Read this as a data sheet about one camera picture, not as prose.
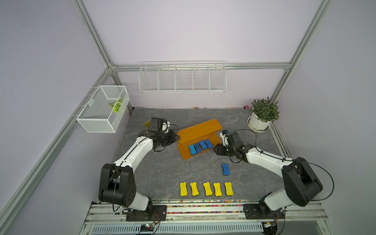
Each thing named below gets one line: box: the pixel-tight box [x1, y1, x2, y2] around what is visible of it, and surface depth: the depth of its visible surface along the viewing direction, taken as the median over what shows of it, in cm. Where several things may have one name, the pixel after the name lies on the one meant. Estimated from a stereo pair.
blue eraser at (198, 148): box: [193, 142, 203, 154], surface depth 98 cm
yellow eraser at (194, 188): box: [189, 181, 200, 196], surface depth 81 cm
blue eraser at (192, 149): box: [188, 144, 197, 156], surface depth 96 cm
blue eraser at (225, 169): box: [221, 163, 231, 176], surface depth 90 cm
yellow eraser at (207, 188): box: [203, 181, 213, 197], surface depth 81 cm
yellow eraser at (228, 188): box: [224, 181, 234, 196], surface depth 82 cm
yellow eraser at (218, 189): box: [213, 182, 223, 197], surface depth 81 cm
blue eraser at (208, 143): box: [204, 138, 214, 149], surface depth 98 cm
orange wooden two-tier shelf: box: [176, 118, 223, 160], surface depth 93 cm
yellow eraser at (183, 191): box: [179, 182, 188, 197], surface depth 82 cm
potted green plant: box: [247, 96, 280, 133], surface depth 96 cm
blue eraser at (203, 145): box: [198, 140, 208, 151], surface depth 98 cm
